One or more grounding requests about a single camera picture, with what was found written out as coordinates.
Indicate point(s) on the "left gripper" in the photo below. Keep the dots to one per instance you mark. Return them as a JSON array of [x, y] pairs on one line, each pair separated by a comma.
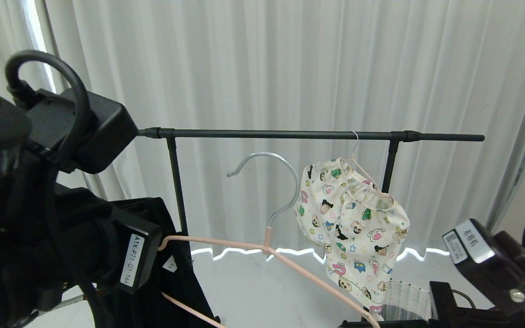
[[135, 255]]

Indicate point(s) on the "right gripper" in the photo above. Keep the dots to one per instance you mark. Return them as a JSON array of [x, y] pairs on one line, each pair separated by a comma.
[[445, 310]]

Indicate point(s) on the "black garment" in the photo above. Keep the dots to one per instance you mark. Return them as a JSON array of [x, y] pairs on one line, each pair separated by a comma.
[[171, 291]]

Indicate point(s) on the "cream printed garment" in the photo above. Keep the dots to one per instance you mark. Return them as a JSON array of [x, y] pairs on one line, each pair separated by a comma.
[[353, 228]]

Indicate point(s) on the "pink clothes hanger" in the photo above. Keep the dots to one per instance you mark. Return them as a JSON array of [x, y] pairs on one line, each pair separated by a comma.
[[290, 259], [356, 146]]

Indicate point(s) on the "white laundry basket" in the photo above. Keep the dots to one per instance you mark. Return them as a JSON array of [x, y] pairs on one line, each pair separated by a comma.
[[404, 300]]

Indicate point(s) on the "black clothes rack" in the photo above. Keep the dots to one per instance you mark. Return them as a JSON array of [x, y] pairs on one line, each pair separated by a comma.
[[267, 134]]

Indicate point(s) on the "white curtain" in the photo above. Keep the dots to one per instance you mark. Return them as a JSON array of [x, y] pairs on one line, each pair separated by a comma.
[[290, 64]]

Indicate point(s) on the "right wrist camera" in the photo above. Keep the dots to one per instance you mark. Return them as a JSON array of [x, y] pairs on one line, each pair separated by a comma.
[[490, 264]]

